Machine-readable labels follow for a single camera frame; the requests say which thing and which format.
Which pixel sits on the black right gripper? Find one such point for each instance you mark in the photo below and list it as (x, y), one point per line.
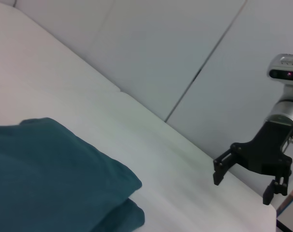
(265, 149)

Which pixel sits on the teal blue t-shirt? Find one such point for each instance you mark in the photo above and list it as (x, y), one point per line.
(52, 178)

